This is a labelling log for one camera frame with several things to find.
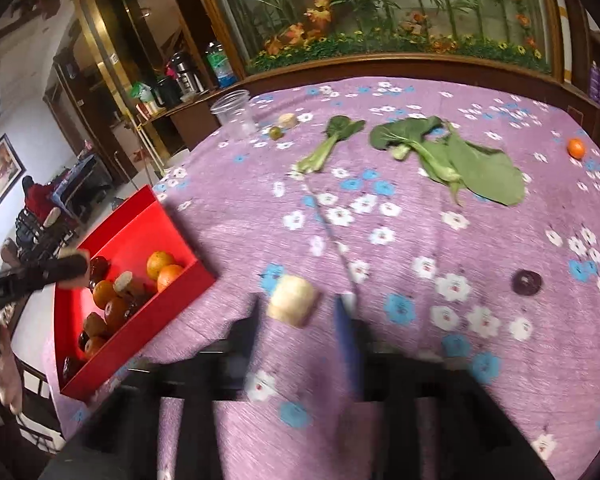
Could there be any clear plastic cup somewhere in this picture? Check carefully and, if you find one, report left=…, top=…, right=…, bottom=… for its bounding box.
left=210, top=89, right=257, bottom=140

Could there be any small bok choy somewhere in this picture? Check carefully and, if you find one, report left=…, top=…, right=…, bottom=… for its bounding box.
left=295, top=116, right=366, bottom=175

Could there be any large smooth brown date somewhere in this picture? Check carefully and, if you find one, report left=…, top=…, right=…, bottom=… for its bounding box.
left=128, top=277, right=154, bottom=307

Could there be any black chair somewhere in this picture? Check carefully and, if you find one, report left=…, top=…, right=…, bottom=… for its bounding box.
left=15, top=207, right=76, bottom=261

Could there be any red box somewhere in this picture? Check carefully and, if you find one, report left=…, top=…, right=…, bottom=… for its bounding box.
left=54, top=185, right=217, bottom=402

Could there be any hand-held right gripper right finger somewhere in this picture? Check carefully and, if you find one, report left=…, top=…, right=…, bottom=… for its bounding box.
left=332, top=294, right=556, bottom=480

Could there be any silver thermos flask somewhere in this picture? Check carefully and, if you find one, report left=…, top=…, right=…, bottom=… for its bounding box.
left=170, top=52, right=203, bottom=96

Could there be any framed wall painting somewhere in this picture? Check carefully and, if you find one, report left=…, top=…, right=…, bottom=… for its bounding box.
left=0, top=134, right=27, bottom=211

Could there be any long brown date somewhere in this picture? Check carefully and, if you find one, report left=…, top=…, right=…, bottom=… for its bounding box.
left=82, top=312, right=108, bottom=338

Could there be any large bok choy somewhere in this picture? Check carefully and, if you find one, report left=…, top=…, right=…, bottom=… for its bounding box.
left=369, top=116, right=527, bottom=207

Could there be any black kettle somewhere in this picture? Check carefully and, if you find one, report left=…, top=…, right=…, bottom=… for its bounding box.
left=152, top=76, right=181, bottom=108

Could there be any purple floral tablecloth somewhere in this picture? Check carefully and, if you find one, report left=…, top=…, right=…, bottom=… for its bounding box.
left=55, top=76, right=600, bottom=480

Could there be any person's left hand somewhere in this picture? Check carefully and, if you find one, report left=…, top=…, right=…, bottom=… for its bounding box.
left=0, top=327, right=26, bottom=415

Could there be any glass display with fake flowers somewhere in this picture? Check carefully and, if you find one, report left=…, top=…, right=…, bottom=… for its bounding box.
left=187, top=0, right=563, bottom=78

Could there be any clear water bottle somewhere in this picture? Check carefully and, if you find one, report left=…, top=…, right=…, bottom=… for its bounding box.
left=207, top=42, right=237, bottom=88

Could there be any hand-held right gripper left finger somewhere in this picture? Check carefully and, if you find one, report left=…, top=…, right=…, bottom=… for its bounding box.
left=40, top=292, right=261, bottom=480

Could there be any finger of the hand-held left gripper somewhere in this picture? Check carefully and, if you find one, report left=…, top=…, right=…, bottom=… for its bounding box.
left=10, top=253, right=91, bottom=307

